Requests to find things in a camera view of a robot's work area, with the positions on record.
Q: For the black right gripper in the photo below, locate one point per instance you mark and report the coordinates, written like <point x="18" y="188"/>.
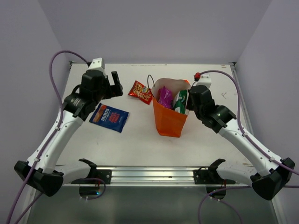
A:
<point x="188" y="104"/>

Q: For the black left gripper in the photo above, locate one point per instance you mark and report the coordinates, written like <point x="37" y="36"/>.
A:
<point x="113" y="90"/>

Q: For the green snack bag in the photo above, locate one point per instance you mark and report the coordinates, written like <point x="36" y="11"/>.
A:
<point x="180" y="101"/>

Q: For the red snack packet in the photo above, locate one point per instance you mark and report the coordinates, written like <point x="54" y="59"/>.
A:
<point x="141" y="92"/>

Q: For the purple snack bag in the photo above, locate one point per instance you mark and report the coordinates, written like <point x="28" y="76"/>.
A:
<point x="165" y="98"/>

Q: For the orange paper bag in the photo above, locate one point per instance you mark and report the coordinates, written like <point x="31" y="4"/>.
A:
<point x="168" y="122"/>

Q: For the blue Burts crisps bag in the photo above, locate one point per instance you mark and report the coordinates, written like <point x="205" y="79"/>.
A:
<point x="109" y="117"/>

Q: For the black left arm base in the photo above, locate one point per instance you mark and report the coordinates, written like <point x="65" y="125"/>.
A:
<point x="103" y="174"/>

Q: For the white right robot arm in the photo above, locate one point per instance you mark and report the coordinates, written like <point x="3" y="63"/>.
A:
<point x="269" y="172"/>

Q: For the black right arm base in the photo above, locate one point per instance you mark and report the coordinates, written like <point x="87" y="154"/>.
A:
<point x="208" y="175"/>

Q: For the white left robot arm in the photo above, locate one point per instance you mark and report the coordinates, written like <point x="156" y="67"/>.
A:
<point x="40" y="170"/>

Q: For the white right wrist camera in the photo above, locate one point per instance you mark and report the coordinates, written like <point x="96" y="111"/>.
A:
<point x="202" y="79"/>

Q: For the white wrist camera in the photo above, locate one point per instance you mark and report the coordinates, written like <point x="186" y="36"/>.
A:
<point x="202" y="79"/>
<point x="97" y="64"/>

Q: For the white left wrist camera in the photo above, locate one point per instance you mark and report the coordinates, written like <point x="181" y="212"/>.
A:
<point x="97" y="64"/>

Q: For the aluminium table edge rail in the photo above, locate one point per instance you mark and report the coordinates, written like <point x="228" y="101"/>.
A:
<point x="243" y="105"/>

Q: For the aluminium front mounting rail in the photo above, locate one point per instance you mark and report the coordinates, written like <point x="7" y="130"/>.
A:
<point x="135" y="176"/>

